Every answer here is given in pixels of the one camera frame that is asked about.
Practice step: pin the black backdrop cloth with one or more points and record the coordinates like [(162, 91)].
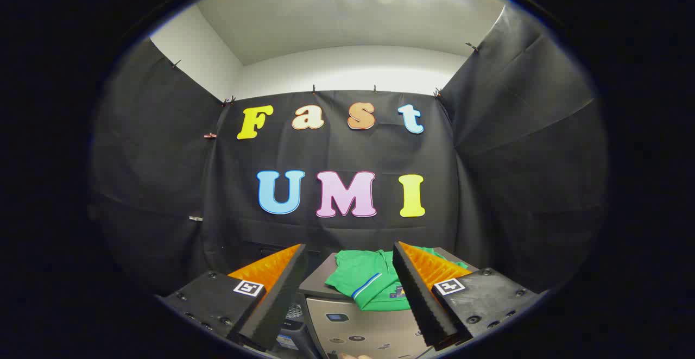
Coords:
[(347, 152)]

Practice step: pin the green polo shirt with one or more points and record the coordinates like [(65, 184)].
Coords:
[(358, 277)]

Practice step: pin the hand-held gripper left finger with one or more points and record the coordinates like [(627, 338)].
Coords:
[(277, 304)]

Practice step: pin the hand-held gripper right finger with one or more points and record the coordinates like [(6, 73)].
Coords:
[(421, 304)]

